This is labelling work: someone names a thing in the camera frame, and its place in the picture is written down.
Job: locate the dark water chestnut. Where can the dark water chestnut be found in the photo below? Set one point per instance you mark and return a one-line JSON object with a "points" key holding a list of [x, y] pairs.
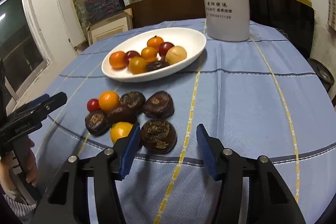
{"points": [[133, 100], [158, 136], [96, 123], [121, 113], [159, 106], [156, 65]]}

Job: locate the red cherry tomato on plate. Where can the red cherry tomato on plate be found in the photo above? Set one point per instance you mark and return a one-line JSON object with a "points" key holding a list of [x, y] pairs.
{"points": [[129, 55]]}

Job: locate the pale tan round fruit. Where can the pale tan round fruit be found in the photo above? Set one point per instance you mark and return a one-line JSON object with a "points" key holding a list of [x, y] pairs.
{"points": [[175, 55]]}

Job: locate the dark red cherry tomato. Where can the dark red cherry tomato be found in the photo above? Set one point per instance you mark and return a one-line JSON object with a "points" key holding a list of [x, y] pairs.
{"points": [[164, 47]]}

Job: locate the window with white frame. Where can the window with white frame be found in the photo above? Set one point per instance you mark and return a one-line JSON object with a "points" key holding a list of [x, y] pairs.
{"points": [[23, 49]]}

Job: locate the dark brown wooden board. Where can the dark brown wooden board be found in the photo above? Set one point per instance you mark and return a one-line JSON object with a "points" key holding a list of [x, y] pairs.
{"points": [[150, 12]]}

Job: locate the small red cherry tomato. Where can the small red cherry tomato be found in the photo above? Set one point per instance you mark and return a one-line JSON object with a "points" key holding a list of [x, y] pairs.
{"points": [[93, 105]]}

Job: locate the orange tomato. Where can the orange tomato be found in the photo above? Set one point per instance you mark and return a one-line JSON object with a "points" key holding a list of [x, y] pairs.
{"points": [[137, 65], [108, 101]]}

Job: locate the small orange with stem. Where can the small orange with stem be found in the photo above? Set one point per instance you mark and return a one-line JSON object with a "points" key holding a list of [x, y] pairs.
{"points": [[155, 42]]}

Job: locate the person left hand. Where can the person left hand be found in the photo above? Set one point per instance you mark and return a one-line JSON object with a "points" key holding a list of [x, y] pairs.
{"points": [[6, 164]]}

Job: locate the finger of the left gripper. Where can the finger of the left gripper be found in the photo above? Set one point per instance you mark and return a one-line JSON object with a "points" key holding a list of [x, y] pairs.
{"points": [[36, 101], [42, 110]]}

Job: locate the yellow-orange cherry tomato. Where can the yellow-orange cherry tomato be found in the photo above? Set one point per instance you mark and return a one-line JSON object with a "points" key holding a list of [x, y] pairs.
{"points": [[149, 54]]}

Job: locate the framed picture panel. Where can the framed picture panel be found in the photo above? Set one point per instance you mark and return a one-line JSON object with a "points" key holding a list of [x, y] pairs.
{"points": [[113, 25]]}

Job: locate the yellow tomato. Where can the yellow tomato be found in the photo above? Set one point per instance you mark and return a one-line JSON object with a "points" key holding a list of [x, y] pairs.
{"points": [[120, 130]]}

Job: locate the blue patterned fabric boxes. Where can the blue patterned fabric boxes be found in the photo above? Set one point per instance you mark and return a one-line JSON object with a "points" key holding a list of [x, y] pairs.
{"points": [[98, 10]]}

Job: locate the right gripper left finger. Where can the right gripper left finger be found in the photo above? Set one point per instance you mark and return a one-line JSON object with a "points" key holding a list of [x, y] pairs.
{"points": [[66, 198]]}

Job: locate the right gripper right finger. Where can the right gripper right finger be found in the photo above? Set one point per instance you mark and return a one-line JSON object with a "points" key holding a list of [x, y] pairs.
{"points": [[270, 200]]}

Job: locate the dark water chestnut on plate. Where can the dark water chestnut on plate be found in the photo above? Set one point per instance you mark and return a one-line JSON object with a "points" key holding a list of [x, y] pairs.
{"points": [[156, 65]]}

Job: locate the large orange mandarin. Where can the large orange mandarin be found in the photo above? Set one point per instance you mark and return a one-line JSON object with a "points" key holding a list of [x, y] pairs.
{"points": [[116, 60]]}

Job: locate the blue checked tablecloth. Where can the blue checked tablecloth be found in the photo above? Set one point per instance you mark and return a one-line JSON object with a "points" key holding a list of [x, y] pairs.
{"points": [[259, 97]]}

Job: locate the white oval plate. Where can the white oval plate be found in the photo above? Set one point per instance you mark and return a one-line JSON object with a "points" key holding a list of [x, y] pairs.
{"points": [[193, 41]]}

